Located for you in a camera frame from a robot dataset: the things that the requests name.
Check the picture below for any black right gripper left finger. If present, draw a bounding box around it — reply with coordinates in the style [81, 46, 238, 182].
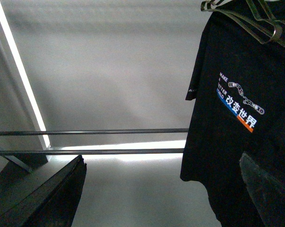
[0, 155, 87, 227]

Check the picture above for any black printed t-shirt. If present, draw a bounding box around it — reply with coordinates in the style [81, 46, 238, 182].
[180, 0, 285, 227]

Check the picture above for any lower grey rack rod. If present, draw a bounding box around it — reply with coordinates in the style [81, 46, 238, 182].
[0, 148, 184, 156]

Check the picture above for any grey metal rack frame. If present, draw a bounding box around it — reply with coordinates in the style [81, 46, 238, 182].
[0, 140, 49, 197]

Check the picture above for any grey rack rod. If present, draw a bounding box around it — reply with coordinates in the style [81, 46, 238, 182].
[0, 148, 184, 156]
[0, 128, 188, 136]

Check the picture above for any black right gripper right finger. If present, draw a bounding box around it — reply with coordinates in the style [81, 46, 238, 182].
[240, 152, 285, 227]

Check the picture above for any upper grey rack rod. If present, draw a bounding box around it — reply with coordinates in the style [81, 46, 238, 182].
[0, 128, 188, 136]

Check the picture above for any metal clothes hanger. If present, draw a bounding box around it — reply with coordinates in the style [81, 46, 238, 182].
[201, 0, 285, 47]

